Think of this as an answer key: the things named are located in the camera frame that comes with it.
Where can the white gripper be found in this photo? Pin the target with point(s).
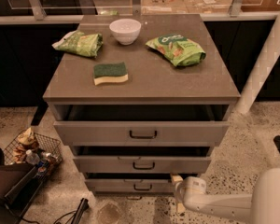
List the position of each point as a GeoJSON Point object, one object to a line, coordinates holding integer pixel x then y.
{"type": "Point", "coordinates": [189, 190]}

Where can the grey drawer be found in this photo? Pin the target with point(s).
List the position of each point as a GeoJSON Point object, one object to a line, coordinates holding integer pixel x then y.
{"type": "Point", "coordinates": [155, 160]}
{"type": "Point", "coordinates": [128, 183]}
{"type": "Point", "coordinates": [142, 125]}

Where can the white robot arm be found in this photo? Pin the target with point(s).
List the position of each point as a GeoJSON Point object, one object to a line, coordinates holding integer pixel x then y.
{"type": "Point", "coordinates": [260, 207]}

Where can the grey drawer cabinet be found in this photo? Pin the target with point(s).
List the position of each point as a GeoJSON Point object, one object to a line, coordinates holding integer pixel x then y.
{"type": "Point", "coordinates": [152, 80]}

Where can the black bar on floor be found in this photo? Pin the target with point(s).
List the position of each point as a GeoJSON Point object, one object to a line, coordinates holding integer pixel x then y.
{"type": "Point", "coordinates": [83, 206]}

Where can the green yellow sponge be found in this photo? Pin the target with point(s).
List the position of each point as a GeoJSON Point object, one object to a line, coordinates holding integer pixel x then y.
{"type": "Point", "coordinates": [110, 73]}

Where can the green chip bag right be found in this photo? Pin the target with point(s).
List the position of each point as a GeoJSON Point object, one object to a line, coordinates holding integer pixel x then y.
{"type": "Point", "coordinates": [178, 50]}

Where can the clear plastic water bottle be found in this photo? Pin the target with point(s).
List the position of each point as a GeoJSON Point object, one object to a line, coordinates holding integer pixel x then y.
{"type": "Point", "coordinates": [32, 157]}

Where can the crumpled tan snack bag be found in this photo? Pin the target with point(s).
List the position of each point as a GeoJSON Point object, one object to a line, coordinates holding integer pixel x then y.
{"type": "Point", "coordinates": [26, 140]}

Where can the white ceramic bowl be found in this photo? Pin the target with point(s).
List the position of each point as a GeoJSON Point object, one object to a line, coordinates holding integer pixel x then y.
{"type": "Point", "coordinates": [125, 31]}

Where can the green snack bag left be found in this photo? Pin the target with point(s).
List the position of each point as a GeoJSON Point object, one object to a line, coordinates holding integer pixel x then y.
{"type": "Point", "coordinates": [78, 43]}

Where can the cardboard box centre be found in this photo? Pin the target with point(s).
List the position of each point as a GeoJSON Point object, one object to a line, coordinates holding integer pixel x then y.
{"type": "Point", "coordinates": [163, 7]}

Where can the black wire basket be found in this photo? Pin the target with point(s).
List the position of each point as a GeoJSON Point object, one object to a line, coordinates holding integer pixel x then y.
{"type": "Point", "coordinates": [48, 152]}

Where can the white diagonal post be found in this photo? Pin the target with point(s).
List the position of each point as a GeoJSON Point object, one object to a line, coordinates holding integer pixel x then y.
{"type": "Point", "coordinates": [266, 60]}

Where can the metal railing frame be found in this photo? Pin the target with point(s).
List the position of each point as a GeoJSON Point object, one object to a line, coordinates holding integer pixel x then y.
{"type": "Point", "coordinates": [69, 10]}

